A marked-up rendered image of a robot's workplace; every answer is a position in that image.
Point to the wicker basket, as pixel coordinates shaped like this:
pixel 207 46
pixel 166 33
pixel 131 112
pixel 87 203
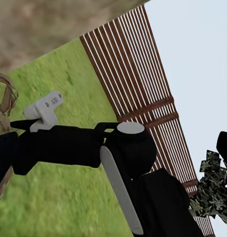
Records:
pixel 7 104

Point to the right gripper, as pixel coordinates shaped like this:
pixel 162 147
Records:
pixel 45 145

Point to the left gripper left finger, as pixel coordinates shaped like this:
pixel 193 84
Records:
pixel 9 149

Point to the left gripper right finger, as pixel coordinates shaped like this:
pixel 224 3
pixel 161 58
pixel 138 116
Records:
pixel 222 145

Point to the tree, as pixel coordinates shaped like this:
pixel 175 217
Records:
pixel 32 28
pixel 211 196

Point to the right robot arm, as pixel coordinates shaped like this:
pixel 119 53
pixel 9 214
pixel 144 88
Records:
pixel 154 203

